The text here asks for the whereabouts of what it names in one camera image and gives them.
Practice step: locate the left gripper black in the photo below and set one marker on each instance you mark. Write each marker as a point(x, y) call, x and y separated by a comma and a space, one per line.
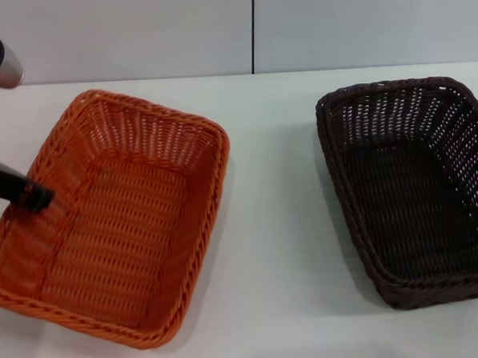
point(0, 181)

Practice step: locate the orange woven plastic basket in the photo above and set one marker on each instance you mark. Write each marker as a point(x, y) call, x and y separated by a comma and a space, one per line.
point(138, 240)

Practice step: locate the dark brown woven plastic basket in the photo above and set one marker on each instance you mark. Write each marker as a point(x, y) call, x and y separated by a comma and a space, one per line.
point(405, 218)

